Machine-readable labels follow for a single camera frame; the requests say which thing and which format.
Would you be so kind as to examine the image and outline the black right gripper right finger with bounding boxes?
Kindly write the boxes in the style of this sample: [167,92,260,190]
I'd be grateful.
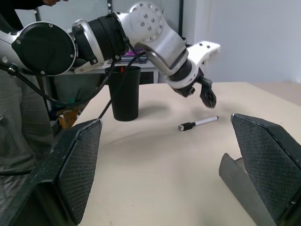
[230,113,301,226]

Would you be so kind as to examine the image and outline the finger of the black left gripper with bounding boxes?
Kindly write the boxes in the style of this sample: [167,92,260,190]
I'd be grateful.
[199,83,217,109]

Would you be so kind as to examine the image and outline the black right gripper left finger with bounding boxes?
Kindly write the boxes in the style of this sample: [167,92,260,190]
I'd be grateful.
[0,118,103,226]

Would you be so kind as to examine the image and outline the white marker with black cap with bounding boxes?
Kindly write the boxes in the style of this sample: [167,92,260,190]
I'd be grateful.
[178,115,219,131]

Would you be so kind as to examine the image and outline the black plastic cup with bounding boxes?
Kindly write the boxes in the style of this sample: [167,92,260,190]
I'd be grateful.
[104,65,142,122]

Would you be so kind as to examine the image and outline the yellow cardboard box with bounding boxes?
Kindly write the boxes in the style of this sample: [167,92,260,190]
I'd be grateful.
[56,109,79,129]

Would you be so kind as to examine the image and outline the person in grey trousers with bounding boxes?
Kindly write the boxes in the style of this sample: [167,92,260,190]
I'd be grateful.
[0,0,56,212]

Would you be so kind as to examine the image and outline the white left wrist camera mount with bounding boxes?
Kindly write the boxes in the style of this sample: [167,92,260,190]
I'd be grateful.
[164,41,222,96]

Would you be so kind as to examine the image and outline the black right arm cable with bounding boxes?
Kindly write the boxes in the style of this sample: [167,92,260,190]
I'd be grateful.
[0,169,32,177]

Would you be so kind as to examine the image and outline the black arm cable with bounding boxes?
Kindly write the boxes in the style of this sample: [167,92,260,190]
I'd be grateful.
[0,35,144,121]
[0,169,32,177]

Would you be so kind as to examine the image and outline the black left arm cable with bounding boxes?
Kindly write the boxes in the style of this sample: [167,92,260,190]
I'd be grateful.
[0,35,144,121]

